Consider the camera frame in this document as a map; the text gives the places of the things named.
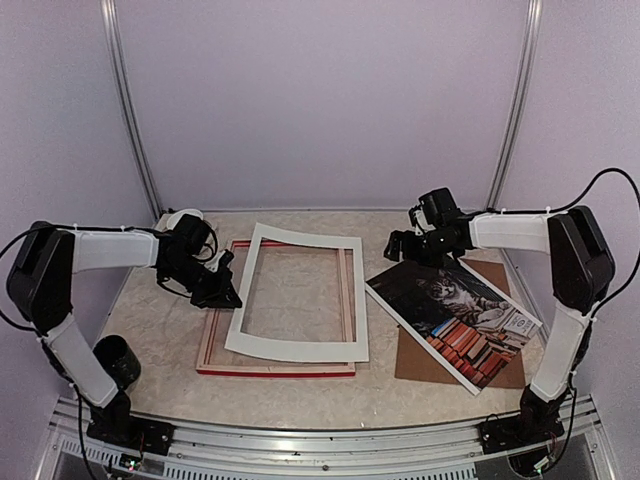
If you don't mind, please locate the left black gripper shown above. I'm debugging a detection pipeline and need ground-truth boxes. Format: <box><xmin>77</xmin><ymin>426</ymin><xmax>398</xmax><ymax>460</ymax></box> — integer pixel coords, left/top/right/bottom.
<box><xmin>161</xmin><ymin>256</ymin><xmax>243</xmax><ymax>309</ymax></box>

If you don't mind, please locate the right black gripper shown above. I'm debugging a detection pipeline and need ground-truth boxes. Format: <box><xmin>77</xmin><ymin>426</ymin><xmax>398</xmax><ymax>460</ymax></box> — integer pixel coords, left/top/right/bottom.
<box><xmin>383</xmin><ymin>228</ymin><xmax>456</xmax><ymax>269</ymax></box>

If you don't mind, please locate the wooden red picture frame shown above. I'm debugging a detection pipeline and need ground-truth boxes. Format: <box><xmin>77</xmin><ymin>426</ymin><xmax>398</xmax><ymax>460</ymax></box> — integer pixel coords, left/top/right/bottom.
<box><xmin>196</xmin><ymin>249</ymin><xmax>356</xmax><ymax>379</ymax></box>

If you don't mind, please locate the white photo mat board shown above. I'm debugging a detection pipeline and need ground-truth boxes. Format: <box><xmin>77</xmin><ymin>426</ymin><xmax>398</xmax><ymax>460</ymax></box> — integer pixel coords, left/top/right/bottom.
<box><xmin>225</xmin><ymin>223</ymin><xmax>369</xmax><ymax>363</ymax></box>

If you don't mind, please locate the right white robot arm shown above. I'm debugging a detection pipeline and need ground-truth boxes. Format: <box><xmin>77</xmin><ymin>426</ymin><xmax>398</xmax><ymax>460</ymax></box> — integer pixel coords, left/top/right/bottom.
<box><xmin>384</xmin><ymin>205</ymin><xmax>616</xmax><ymax>403</ymax></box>

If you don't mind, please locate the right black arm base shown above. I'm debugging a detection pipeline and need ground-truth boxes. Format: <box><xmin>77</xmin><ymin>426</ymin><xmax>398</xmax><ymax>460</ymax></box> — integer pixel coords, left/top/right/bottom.
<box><xmin>478</xmin><ymin>386</ymin><xmax>569</xmax><ymax>455</ymax></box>

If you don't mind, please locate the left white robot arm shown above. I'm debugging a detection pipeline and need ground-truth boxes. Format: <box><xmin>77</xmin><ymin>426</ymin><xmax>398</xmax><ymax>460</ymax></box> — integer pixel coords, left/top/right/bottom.
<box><xmin>1</xmin><ymin>216</ymin><xmax>243</xmax><ymax>408</ymax></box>

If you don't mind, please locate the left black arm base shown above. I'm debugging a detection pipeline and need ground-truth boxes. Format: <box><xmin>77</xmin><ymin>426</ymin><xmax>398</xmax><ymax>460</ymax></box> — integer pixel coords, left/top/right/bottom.
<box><xmin>87</xmin><ymin>390</ymin><xmax>176</xmax><ymax>456</ymax></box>

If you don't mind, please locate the cat and books photo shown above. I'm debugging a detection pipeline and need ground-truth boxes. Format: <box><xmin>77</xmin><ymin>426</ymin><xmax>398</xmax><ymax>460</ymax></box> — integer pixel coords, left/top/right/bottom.
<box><xmin>365</xmin><ymin>259</ymin><xmax>542</xmax><ymax>396</ymax></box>

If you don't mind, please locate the grey round plate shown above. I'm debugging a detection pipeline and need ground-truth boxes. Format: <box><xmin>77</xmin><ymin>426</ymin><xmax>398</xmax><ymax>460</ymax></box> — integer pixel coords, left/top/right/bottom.
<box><xmin>204</xmin><ymin>221</ymin><xmax>219</xmax><ymax>253</ymax></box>

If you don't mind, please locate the orange white bowl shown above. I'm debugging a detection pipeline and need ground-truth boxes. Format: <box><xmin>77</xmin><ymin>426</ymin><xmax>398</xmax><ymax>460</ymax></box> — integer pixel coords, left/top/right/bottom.
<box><xmin>166</xmin><ymin>209</ymin><xmax>204</xmax><ymax>230</ymax></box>

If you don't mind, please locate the brown cardboard backing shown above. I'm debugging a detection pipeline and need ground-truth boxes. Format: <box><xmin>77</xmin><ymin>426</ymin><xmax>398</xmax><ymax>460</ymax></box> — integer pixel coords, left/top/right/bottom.
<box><xmin>395</xmin><ymin>259</ymin><xmax>526</xmax><ymax>390</ymax></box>

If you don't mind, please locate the black cylindrical cup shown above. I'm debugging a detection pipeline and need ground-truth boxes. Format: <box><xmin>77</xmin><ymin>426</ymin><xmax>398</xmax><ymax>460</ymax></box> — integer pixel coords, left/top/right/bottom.
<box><xmin>93</xmin><ymin>335</ymin><xmax>142</xmax><ymax>390</ymax></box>

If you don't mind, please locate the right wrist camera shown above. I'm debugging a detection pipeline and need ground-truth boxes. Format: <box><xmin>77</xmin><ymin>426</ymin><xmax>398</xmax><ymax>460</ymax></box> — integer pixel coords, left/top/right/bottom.
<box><xmin>408</xmin><ymin>187</ymin><xmax>462</xmax><ymax>236</ymax></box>

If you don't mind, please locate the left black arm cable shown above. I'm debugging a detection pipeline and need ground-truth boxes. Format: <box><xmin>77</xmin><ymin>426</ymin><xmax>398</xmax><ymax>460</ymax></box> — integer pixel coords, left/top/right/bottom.
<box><xmin>0</xmin><ymin>232</ymin><xmax>39</xmax><ymax>334</ymax></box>

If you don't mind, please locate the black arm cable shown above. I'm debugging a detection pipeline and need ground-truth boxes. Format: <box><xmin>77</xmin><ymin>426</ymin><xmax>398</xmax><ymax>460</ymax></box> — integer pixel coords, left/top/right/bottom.
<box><xmin>487</xmin><ymin>167</ymin><xmax>640</xmax><ymax>316</ymax></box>
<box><xmin>0</xmin><ymin>232</ymin><xmax>39</xmax><ymax>334</ymax></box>

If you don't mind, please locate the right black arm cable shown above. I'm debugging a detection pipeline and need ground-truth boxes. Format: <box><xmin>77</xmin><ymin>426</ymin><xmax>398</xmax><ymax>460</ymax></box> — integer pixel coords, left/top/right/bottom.
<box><xmin>487</xmin><ymin>167</ymin><xmax>640</xmax><ymax>316</ymax></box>

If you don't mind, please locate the right aluminium post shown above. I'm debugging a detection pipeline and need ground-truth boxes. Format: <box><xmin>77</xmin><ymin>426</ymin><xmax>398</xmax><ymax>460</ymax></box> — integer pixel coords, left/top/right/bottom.
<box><xmin>484</xmin><ymin>0</ymin><xmax>543</xmax><ymax>210</ymax></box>

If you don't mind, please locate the aluminium post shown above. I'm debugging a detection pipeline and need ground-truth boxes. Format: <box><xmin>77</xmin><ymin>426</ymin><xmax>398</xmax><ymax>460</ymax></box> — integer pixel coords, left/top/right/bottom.
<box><xmin>484</xmin><ymin>0</ymin><xmax>543</xmax><ymax>210</ymax></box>
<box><xmin>100</xmin><ymin>0</ymin><xmax>163</xmax><ymax>220</ymax></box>

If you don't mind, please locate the aluminium front rail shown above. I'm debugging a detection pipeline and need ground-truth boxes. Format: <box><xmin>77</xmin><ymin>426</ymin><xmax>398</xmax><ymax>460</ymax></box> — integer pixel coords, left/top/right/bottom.
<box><xmin>32</xmin><ymin>394</ymin><xmax>616</xmax><ymax>480</ymax></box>

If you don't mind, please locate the left aluminium post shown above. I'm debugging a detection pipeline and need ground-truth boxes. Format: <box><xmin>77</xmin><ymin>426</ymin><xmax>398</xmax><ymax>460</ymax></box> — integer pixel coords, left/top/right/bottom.
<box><xmin>100</xmin><ymin>0</ymin><xmax>163</xmax><ymax>220</ymax></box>

